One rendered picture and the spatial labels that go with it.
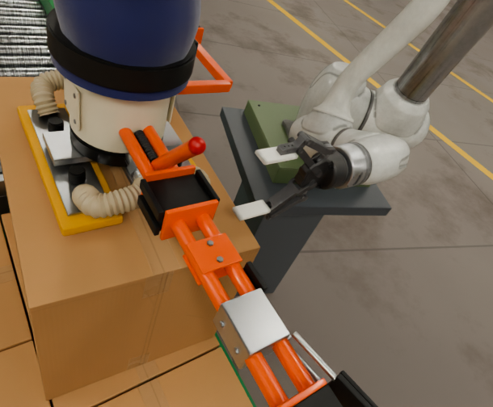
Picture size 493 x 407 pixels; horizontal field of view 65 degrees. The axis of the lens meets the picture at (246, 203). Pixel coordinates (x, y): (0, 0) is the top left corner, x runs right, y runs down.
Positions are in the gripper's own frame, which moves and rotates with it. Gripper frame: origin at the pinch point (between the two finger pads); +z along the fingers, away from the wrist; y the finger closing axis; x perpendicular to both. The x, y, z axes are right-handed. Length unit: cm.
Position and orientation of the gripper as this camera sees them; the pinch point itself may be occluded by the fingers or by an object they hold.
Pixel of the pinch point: (252, 186)
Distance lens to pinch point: 65.8
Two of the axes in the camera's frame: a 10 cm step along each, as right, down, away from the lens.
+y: -2.9, 6.7, 6.8
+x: -5.1, -7.1, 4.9
